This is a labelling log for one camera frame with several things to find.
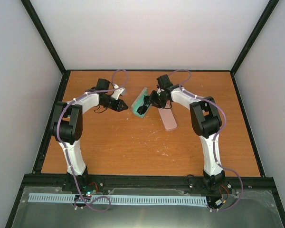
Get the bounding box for grey glasses case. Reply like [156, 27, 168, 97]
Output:
[131, 87, 151, 118]

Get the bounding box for pink glasses case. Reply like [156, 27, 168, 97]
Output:
[158, 108, 177, 131]

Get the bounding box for black frame glasses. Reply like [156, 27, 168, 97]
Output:
[137, 95, 151, 115]

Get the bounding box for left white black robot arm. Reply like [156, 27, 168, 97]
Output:
[50, 78, 128, 191]

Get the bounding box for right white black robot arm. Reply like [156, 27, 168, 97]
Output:
[150, 75, 225, 191]

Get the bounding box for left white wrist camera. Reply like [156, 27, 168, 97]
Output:
[111, 84, 127, 100]

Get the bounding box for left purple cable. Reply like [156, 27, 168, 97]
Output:
[57, 69, 130, 212]

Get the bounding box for purple cable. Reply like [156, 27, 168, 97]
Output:
[57, 69, 130, 212]
[167, 69, 244, 212]

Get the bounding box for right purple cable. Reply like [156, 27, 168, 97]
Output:
[167, 69, 244, 212]

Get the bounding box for black cage frame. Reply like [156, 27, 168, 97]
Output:
[6, 0, 279, 228]

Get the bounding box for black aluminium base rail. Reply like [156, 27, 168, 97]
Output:
[21, 173, 275, 193]

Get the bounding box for blue slotted cable duct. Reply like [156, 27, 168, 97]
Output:
[28, 193, 207, 207]

